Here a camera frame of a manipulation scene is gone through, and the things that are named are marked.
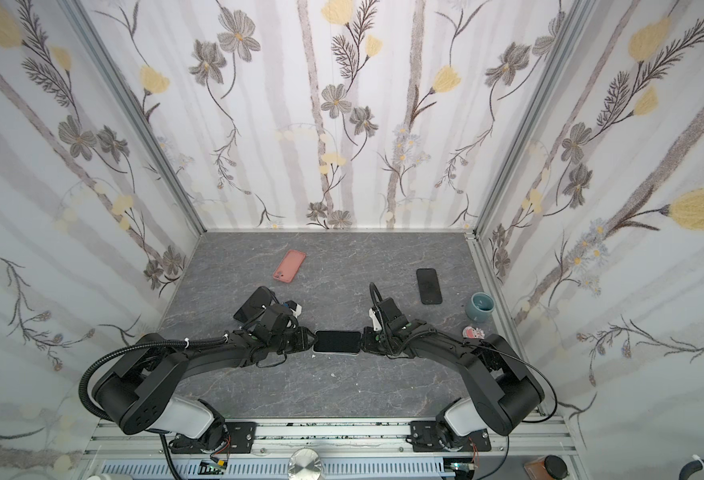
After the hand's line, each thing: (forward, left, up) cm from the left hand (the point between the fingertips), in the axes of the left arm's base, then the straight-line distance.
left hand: (311, 332), depth 90 cm
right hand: (-3, -12, +2) cm, 13 cm away
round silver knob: (-34, -2, +13) cm, 37 cm away
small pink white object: (-1, -49, +1) cm, 49 cm away
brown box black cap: (-36, -53, +9) cm, 65 cm away
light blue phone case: (-1, -8, -6) cm, 10 cm away
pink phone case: (+29, +11, -6) cm, 32 cm away
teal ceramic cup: (+7, -55, +1) cm, 55 cm away
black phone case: (+17, -40, -2) cm, 44 cm away
